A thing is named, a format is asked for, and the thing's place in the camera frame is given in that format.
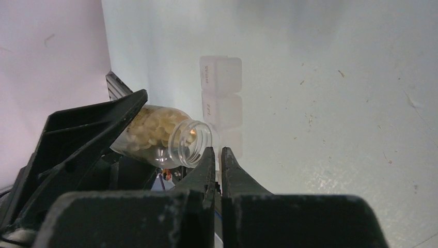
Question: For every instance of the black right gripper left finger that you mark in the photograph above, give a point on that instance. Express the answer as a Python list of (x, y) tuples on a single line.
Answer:
[(180, 217)]

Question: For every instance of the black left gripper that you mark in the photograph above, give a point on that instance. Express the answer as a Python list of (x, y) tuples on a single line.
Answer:
[(69, 154)]

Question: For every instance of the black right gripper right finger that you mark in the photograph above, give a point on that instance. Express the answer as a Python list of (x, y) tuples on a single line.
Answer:
[(252, 216)]

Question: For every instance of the clear three-cell pill organizer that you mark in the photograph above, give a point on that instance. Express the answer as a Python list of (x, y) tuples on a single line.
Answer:
[(222, 105)]

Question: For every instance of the aluminium left frame post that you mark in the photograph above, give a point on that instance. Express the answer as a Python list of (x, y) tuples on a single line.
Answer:
[(116, 87)]

